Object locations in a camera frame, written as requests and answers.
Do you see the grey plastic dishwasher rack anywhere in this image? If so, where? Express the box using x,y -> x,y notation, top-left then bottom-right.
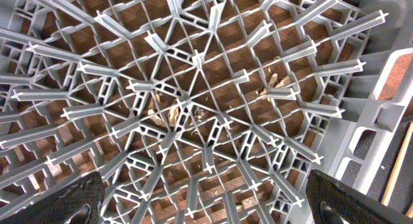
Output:
1,0 -> 412,223

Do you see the wooden chopstick left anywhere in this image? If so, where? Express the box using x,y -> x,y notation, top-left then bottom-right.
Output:
381,123 -> 412,206

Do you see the round black serving tray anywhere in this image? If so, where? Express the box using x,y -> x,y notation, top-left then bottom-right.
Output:
341,116 -> 412,214

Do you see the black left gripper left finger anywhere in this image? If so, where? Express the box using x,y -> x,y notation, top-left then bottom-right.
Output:
1,172 -> 105,224

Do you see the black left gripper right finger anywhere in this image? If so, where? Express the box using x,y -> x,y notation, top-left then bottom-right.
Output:
305,170 -> 412,224

